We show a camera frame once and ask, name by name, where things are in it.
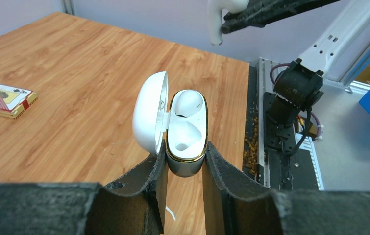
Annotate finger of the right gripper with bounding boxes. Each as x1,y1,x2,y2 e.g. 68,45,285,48
220,0,337,34

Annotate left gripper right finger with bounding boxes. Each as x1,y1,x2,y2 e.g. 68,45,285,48
202,142,370,235

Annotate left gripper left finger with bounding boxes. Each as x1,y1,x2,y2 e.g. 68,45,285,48
0,146,168,235

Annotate white earbud charging case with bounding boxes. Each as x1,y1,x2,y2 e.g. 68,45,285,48
132,71,208,178

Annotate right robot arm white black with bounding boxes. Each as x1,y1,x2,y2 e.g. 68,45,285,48
207,0,370,127

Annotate white plastic scrap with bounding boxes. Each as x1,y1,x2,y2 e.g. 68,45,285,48
165,206,176,221

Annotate red white card box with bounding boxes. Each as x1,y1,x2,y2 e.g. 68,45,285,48
0,83,38,119

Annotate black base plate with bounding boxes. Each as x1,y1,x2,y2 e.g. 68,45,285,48
242,65,320,190

